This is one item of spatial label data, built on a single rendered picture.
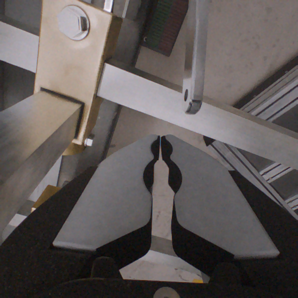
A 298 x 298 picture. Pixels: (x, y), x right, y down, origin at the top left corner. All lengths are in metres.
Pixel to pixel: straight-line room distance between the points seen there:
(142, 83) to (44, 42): 0.08
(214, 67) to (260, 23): 0.24
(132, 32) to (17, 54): 0.17
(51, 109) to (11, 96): 0.36
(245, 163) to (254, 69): 0.44
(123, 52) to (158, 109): 0.16
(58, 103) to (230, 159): 0.90
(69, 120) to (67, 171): 0.29
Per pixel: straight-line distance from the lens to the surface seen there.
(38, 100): 0.18
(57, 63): 0.19
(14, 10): 0.48
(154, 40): 0.33
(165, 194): 1.40
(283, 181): 1.22
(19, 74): 0.50
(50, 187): 0.36
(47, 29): 0.19
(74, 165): 0.44
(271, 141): 0.23
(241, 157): 1.02
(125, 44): 0.34
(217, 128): 0.21
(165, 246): 0.38
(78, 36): 0.18
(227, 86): 1.11
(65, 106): 0.18
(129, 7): 0.25
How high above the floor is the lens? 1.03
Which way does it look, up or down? 60 degrees down
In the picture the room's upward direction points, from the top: 175 degrees counter-clockwise
